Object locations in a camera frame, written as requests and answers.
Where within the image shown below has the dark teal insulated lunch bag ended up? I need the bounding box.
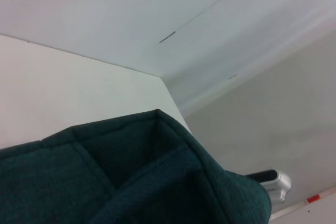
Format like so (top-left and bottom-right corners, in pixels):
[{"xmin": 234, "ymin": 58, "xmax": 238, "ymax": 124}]
[{"xmin": 0, "ymin": 108, "xmax": 272, "ymax": 224}]

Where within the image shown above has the red tape piece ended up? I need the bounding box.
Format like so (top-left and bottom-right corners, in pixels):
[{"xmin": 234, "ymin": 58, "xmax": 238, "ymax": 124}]
[{"xmin": 306, "ymin": 194, "xmax": 322, "ymax": 204}]

